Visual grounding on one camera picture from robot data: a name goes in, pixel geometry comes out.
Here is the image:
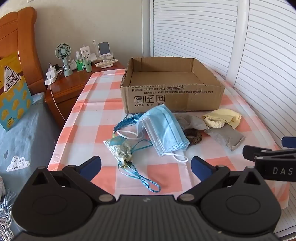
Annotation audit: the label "brown scrunchie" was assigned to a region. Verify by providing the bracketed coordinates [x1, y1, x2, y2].
[183, 128, 203, 146]

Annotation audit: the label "green desk fan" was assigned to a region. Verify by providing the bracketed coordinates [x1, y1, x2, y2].
[55, 43, 73, 77]

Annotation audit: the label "white carton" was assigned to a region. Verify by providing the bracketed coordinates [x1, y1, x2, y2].
[80, 46, 91, 61]

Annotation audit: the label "white cable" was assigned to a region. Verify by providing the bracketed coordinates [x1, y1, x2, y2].
[48, 84, 68, 124]

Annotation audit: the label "yellow and blue snack box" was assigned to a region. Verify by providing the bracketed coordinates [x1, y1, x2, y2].
[0, 52, 34, 132]

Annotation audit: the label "wooden nightstand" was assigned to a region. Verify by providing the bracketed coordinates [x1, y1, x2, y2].
[45, 59, 127, 129]

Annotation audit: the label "white power strip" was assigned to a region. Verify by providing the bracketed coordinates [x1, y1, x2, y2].
[44, 75, 60, 86]

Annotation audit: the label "white phone stand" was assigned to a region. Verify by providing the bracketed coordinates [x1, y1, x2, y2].
[97, 41, 114, 62]

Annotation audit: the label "floral sachet pouch blue cord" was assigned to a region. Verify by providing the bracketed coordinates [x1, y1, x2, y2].
[103, 113, 161, 193]

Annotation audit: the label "grey fringed cloth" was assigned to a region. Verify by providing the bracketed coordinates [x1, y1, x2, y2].
[0, 176, 18, 240]

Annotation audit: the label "white remote control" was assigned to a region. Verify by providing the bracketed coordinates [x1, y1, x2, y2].
[95, 59, 119, 68]

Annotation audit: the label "blue bed sheet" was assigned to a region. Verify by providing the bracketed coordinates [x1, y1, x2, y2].
[0, 92, 63, 197]

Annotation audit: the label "blue face mask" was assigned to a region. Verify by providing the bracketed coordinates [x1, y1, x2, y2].
[116, 104, 191, 163]

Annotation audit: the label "brown cardboard box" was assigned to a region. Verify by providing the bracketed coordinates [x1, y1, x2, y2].
[120, 57, 225, 114]

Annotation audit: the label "pink checked tablecloth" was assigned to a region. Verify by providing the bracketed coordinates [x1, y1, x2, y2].
[47, 67, 292, 210]

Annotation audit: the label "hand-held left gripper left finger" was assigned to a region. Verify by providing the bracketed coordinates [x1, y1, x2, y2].
[31, 156, 116, 205]

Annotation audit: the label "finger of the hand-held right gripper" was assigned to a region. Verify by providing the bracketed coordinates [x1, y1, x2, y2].
[242, 145, 296, 162]
[281, 136, 296, 148]

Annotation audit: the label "wooden headboard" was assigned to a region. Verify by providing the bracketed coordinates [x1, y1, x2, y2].
[0, 6, 46, 96]

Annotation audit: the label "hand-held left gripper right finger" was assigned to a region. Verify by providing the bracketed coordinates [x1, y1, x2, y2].
[177, 156, 266, 205]

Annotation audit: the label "grey sachet bag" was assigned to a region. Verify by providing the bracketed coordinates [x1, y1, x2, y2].
[174, 113, 210, 131]
[204, 126, 246, 152]

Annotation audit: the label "yellow cleaning cloth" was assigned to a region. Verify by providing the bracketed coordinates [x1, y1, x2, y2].
[202, 109, 242, 130]

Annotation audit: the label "white louvered wardrobe doors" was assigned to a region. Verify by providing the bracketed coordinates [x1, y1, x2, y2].
[149, 0, 296, 240]

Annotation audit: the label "cream scrunchie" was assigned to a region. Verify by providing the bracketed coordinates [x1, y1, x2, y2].
[203, 116, 228, 128]

